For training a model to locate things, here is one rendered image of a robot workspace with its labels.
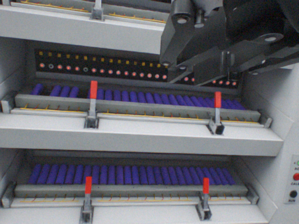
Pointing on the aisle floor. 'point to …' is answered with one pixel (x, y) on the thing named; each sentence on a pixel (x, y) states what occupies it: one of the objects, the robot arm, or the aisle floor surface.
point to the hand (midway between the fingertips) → (193, 67)
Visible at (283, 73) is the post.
